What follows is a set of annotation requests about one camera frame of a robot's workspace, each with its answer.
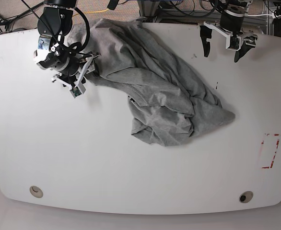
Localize grey T-shirt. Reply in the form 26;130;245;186
67;17;236;147

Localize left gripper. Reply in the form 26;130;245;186
200;13;258;63

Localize table cable grommet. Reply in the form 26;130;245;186
29;186;43;198
239;191;254;204

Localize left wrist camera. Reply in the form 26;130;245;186
225;35;241;51

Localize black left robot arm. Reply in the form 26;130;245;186
200;0;258;63

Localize right table cable grommet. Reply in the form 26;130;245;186
239;191;254;204

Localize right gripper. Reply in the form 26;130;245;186
34;50;100;83

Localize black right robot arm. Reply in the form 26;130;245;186
34;0;91;87

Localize left table cable grommet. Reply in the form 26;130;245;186
29;186;43;198

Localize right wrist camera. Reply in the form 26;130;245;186
70;87;86;98

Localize red tape rectangle marking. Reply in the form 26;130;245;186
258;133;281;169

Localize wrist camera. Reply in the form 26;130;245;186
225;35;241;51
70;87;86;98

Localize yellow cable on floor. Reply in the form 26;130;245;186
73;9;109;17

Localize black tripod legs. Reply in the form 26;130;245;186
0;0;37;32

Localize aluminium frame rail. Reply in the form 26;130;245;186
144;9;267;26

